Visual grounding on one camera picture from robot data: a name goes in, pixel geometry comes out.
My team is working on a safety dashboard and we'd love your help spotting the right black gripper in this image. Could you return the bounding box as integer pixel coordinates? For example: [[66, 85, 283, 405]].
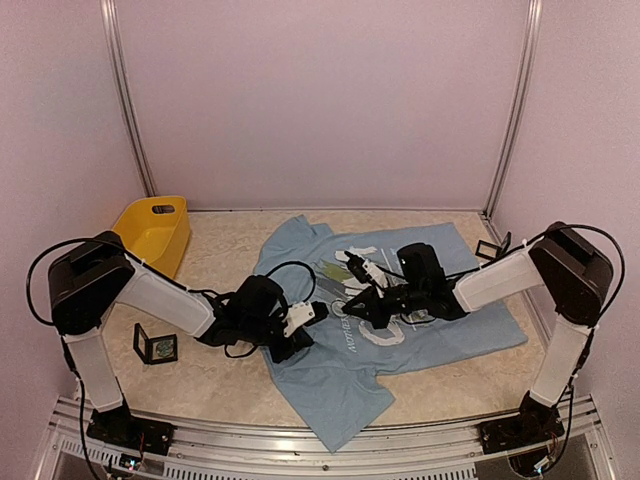
[[341, 283, 427, 330]]

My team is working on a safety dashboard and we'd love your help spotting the round blue brooch badge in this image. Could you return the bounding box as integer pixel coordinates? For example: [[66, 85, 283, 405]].
[[330, 300, 349, 318]]

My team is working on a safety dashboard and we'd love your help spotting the light blue printed t-shirt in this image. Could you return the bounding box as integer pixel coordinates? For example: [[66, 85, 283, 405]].
[[254, 215, 528, 453]]

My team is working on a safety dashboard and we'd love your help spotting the black brooch box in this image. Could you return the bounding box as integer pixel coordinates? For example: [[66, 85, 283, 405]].
[[133, 323, 178, 365], [475, 232, 512, 261]]

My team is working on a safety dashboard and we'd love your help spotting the yellow plastic basket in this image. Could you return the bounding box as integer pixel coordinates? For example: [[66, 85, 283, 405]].
[[113, 196, 191, 278]]

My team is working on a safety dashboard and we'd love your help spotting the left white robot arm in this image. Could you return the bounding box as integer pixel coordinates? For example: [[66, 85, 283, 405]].
[[47, 231, 328, 445]]

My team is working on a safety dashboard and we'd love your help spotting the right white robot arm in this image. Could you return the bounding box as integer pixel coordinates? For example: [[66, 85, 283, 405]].
[[342, 222, 624, 444]]

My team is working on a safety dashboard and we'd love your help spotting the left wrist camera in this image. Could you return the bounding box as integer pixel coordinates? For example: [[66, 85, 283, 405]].
[[283, 301, 318, 338]]

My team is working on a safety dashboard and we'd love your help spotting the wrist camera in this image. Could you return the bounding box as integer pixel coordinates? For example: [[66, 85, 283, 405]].
[[345, 251, 388, 291], [283, 301, 318, 338]]

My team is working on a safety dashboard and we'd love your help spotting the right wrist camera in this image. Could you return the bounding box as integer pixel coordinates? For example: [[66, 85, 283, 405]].
[[345, 251, 388, 291]]

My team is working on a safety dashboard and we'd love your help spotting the aluminium front frame rail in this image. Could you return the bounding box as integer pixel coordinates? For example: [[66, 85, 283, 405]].
[[34, 394, 616, 480]]

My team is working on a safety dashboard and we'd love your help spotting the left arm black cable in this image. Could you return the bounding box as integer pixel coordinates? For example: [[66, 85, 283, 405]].
[[25, 237, 319, 360]]

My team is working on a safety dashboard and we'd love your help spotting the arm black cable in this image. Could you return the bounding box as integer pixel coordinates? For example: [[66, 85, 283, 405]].
[[25, 237, 319, 360], [374, 223, 627, 331]]

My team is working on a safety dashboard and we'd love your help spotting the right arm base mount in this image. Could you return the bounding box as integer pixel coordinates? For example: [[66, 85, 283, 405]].
[[477, 390, 574, 479]]

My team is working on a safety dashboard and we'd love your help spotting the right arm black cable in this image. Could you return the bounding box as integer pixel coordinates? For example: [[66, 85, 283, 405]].
[[374, 223, 627, 331]]

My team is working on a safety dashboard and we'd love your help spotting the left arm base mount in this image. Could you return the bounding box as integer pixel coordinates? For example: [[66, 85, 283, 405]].
[[87, 402, 175, 456]]

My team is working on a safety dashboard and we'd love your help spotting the right aluminium corner post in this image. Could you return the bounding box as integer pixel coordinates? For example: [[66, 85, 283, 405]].
[[483, 0, 543, 222]]

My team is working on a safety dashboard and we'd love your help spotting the aluminium corner post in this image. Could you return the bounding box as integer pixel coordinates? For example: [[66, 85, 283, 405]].
[[99, 0, 157, 197], [483, 0, 543, 222]]

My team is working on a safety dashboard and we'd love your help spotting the left aluminium corner post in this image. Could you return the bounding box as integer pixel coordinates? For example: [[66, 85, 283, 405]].
[[99, 0, 157, 197]]

